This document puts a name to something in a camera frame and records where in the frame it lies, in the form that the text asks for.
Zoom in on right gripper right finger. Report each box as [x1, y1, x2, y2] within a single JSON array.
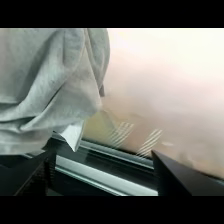
[[151, 149, 224, 197]]

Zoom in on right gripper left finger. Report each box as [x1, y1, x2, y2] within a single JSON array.
[[0, 149, 57, 197]]

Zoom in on grey garment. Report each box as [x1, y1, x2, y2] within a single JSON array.
[[0, 27, 111, 156]]

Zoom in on silver frame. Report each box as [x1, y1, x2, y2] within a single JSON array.
[[49, 134, 160, 197]]

